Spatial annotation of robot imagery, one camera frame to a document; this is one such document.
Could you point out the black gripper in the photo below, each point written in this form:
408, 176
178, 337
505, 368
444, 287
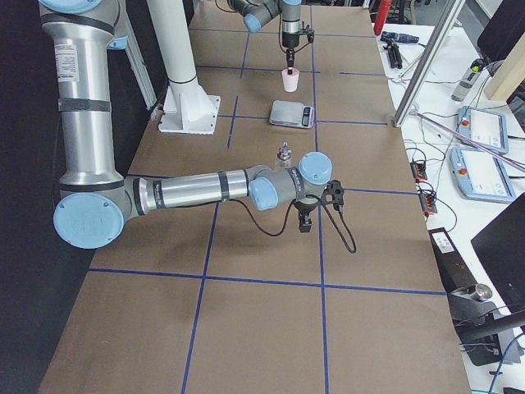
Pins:
289, 40
303, 208

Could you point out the pink plastic cup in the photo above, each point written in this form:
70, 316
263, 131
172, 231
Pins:
290, 79

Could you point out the clear glass sauce dispenser bottle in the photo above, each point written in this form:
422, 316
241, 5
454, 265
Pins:
283, 157

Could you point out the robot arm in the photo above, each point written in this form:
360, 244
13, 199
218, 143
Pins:
256, 14
97, 200

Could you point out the silver digital kitchen scale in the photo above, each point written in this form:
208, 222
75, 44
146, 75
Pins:
291, 114

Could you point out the black folded tripod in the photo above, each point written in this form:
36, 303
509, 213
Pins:
393, 54

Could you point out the red cylinder bottle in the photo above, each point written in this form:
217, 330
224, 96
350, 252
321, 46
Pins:
381, 16

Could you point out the blue folded umbrella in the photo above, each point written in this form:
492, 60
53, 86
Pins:
399, 38

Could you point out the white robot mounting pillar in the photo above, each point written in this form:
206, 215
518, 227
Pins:
187, 108

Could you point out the orange black connector block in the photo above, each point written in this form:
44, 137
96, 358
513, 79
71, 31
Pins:
426, 192

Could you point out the brown paper table mat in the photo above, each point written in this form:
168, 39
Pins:
226, 299

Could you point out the black power box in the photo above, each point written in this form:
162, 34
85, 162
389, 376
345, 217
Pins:
453, 270

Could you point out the near teach pendant tablet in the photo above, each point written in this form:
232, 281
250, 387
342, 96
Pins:
480, 176

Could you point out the teach pendant tablet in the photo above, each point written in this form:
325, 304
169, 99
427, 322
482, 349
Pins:
480, 176
485, 127

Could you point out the black monitor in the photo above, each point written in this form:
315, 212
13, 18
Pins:
500, 249

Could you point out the far teach pendant tablet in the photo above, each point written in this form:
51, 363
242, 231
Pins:
485, 127

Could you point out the thin metal rod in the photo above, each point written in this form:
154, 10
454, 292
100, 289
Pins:
471, 142

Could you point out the aluminium frame post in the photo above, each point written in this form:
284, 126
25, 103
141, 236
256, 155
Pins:
435, 42

